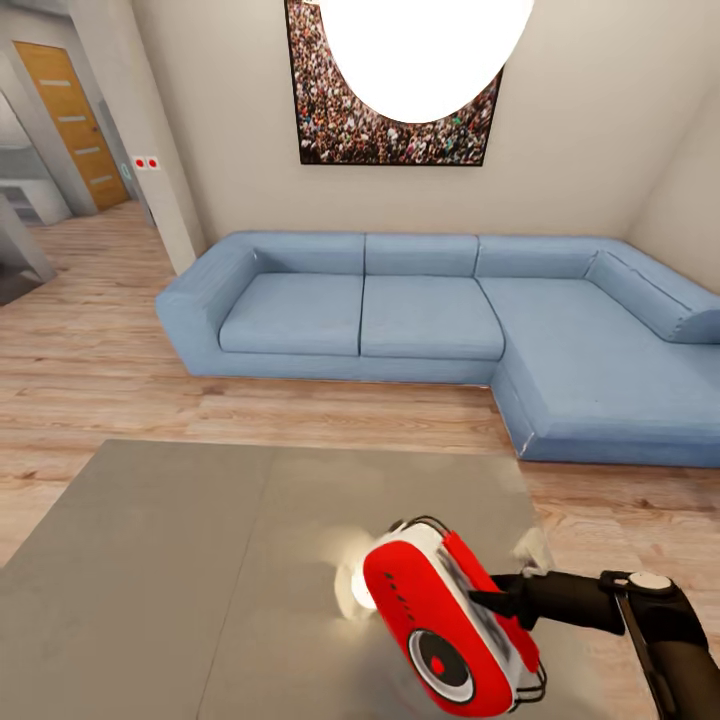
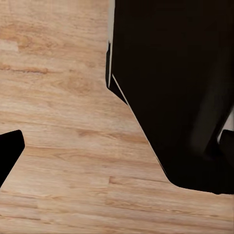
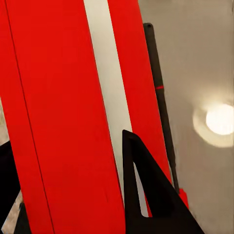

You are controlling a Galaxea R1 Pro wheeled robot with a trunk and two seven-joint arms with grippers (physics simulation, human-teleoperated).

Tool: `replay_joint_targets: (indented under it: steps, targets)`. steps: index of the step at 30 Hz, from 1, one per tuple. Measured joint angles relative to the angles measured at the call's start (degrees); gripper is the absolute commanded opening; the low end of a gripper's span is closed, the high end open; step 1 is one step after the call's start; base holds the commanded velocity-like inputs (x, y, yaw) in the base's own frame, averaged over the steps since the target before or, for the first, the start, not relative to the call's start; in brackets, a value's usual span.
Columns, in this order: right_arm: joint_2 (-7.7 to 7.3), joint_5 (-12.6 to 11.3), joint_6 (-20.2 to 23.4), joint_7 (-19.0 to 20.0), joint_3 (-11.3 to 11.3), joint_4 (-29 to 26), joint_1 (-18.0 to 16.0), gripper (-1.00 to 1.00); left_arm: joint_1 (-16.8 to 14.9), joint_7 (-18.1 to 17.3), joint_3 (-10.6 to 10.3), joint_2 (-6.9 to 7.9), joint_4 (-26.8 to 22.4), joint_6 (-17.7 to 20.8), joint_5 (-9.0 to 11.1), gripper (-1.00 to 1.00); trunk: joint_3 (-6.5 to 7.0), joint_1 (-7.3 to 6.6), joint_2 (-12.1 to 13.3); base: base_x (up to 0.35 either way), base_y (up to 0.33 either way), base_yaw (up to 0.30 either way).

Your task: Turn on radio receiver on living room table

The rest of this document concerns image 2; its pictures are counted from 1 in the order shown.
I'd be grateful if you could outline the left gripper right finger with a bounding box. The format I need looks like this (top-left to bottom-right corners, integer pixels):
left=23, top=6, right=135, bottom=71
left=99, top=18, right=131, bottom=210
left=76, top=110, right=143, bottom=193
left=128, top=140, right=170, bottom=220
left=219, top=129, right=234, bottom=168

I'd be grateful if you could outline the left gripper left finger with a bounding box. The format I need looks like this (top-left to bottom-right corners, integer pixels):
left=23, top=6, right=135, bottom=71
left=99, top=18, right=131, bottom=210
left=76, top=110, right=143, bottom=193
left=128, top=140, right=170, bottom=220
left=0, top=130, right=25, bottom=187

